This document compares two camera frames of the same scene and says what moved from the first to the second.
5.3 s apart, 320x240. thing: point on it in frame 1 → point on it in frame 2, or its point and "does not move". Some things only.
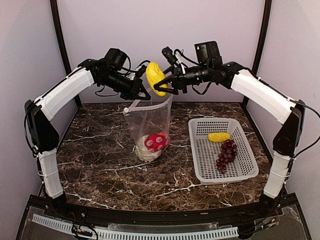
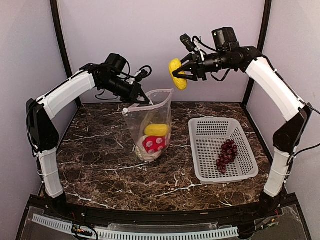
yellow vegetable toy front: (154, 74) → (156, 129)
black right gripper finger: (170, 78) → (187, 67)
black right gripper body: (181, 83) → (201, 70)
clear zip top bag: (149, 120) does not move
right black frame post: (262, 37) does not move
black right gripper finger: (174, 91) → (193, 77)
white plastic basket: (206, 152) does not move
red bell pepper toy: (155, 142) does not move
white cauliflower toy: (143, 152) does not move
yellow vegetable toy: (218, 137) → (180, 83)
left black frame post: (58, 28) does not move
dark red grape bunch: (229, 153) does not move
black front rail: (236, 216) does not move
